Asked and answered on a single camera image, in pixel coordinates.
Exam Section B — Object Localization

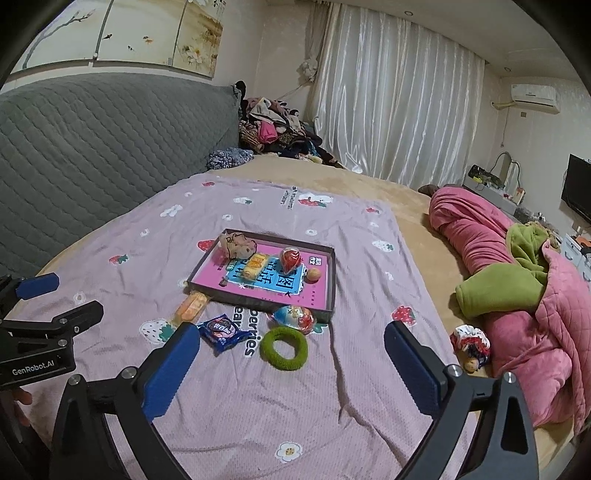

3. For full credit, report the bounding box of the beige sheer hair scrunchie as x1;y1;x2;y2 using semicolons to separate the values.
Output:
218;232;258;260

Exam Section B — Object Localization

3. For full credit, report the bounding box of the blue cookie packet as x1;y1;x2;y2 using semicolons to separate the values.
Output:
196;314;237;356

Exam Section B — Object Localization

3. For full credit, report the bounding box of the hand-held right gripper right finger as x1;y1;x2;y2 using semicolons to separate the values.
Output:
384;320;540;480

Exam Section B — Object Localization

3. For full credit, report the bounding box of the white shiny curtain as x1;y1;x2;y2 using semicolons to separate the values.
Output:
307;4;485;183

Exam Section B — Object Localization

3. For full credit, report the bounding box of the green hair scrunchie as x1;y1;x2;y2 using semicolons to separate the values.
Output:
259;327;309;372

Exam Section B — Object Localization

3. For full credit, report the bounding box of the red surprise egg toy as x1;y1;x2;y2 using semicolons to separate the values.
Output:
280;247;304;271

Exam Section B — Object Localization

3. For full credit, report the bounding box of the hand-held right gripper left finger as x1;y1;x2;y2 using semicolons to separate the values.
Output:
48;322;201;480

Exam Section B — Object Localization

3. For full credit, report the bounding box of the pink quilt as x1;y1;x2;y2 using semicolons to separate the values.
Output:
427;185;591;425

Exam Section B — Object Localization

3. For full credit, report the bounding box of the white hanging ornament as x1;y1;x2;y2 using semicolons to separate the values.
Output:
298;55;319;84

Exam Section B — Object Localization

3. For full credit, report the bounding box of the grey quilted headboard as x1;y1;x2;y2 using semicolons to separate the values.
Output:
0;76;243;278

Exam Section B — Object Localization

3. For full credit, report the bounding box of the blue patterned cloth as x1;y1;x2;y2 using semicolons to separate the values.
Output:
205;148;254;171

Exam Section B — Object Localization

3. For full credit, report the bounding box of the pink book with blue label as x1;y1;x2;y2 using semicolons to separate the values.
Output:
194;235;331;310

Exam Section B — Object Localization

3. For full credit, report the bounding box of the grey dresser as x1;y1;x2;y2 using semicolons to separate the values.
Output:
463;164;527;208

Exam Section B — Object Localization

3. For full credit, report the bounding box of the floral wall painting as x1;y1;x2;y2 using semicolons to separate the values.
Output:
9;0;225;77

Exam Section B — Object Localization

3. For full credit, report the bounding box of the dark shallow cardboard box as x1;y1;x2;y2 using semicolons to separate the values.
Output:
186;228;336;326

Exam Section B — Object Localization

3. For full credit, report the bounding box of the white air conditioner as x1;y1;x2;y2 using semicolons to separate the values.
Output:
510;83;561;114

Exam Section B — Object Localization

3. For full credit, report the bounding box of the black television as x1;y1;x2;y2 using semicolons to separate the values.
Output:
561;154;591;227

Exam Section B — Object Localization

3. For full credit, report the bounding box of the orange snack cake packet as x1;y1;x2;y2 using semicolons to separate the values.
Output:
173;293;208;326

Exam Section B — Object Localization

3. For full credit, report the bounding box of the pink strawberry printed blanket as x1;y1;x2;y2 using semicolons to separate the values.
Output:
25;173;481;480

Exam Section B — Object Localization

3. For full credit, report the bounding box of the white arched mirror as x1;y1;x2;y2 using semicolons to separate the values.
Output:
493;151;522;192

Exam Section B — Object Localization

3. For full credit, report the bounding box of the pile of clothes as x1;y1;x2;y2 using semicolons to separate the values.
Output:
235;80;342;167

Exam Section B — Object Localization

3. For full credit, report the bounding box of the blue surprise egg toy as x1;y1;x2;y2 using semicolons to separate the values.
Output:
272;305;319;334

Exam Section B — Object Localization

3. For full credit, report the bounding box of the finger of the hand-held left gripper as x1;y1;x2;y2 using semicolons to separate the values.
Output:
0;272;60;315
0;300;105;340

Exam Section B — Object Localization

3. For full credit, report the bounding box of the person's left hand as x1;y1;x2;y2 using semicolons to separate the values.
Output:
11;388;33;428

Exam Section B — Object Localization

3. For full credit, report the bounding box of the red and white doll toy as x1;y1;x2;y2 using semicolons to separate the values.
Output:
450;324;491;374

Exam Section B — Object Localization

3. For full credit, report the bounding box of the yellow snack cake packet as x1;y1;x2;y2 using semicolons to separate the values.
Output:
240;252;271;281

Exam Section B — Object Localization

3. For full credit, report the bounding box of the green fleece blanket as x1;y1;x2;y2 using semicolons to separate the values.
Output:
455;224;561;319

